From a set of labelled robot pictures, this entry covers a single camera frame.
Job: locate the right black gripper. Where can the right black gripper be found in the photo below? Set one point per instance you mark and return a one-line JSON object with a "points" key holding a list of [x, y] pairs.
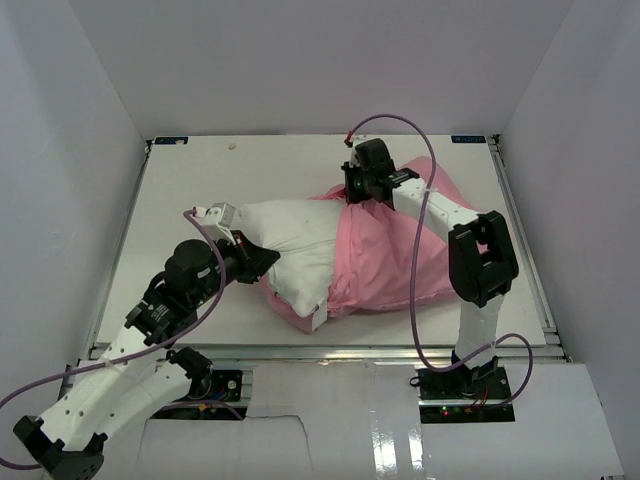
{"points": [[353, 194]]}

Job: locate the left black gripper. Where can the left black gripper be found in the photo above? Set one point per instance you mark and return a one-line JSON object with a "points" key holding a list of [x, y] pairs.
{"points": [[254, 260]]}

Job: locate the white pillow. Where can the white pillow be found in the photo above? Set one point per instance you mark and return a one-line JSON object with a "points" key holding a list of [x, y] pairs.
{"points": [[304, 233]]}

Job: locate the pink floral pillowcase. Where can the pink floral pillowcase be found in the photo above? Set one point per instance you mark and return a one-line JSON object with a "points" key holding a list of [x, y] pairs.
{"points": [[378, 263]]}

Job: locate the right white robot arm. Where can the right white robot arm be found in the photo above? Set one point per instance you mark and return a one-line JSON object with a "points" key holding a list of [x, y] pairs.
{"points": [[482, 263]]}

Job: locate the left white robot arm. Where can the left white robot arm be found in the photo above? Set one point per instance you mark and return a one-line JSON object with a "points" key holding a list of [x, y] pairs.
{"points": [[141, 371]]}

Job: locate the right blue table label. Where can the right blue table label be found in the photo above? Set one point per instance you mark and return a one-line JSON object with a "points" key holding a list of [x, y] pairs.
{"points": [[468, 139]]}

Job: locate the blue table label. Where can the blue table label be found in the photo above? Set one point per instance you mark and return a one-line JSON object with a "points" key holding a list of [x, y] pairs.
{"points": [[171, 140], [468, 139]]}

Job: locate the left blue table label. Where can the left blue table label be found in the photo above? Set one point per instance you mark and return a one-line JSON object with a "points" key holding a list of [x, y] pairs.
{"points": [[171, 140]]}

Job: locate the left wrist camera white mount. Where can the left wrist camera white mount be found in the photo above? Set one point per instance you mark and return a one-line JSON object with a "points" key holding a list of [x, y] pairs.
{"points": [[216, 221]]}

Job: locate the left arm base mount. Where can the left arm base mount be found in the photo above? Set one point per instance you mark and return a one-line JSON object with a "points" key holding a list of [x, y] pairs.
{"points": [[212, 394]]}

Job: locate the aluminium table front rail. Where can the aluminium table front rail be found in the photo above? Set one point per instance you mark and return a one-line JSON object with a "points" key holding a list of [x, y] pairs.
{"points": [[353, 353]]}

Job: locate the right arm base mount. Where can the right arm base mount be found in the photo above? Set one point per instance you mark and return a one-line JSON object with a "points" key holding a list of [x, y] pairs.
{"points": [[443, 399]]}

